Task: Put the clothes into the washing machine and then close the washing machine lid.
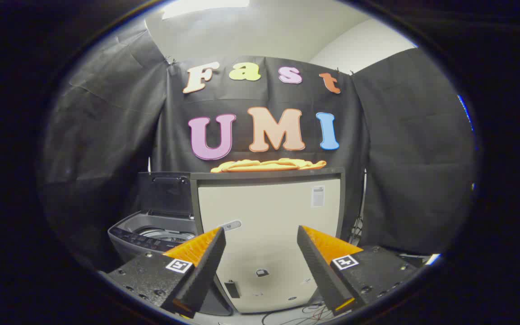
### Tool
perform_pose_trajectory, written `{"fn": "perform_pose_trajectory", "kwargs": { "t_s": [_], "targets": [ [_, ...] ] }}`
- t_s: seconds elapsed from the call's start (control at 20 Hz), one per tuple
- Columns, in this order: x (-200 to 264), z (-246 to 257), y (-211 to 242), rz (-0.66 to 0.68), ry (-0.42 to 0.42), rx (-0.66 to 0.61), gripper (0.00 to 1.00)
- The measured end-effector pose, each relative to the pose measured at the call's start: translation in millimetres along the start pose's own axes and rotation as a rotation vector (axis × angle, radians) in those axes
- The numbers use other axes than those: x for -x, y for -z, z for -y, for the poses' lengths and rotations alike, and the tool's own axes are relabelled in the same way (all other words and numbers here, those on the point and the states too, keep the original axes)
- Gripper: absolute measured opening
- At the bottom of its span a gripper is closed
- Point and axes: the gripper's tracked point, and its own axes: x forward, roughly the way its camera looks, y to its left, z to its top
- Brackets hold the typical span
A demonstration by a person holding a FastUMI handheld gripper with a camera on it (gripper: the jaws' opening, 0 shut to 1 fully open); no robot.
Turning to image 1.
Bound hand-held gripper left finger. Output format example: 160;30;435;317
99;227;227;319

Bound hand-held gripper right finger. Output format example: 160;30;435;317
297;225;423;316

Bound grey washing machine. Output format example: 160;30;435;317
108;210;233;316

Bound orange clothes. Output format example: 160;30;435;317
210;158;327;173

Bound white cabinet with dark top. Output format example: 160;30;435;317
190;168;346;314

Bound black backdrop cloth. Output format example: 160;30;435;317
39;20;477;271

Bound floor cables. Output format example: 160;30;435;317
260;302;335;325

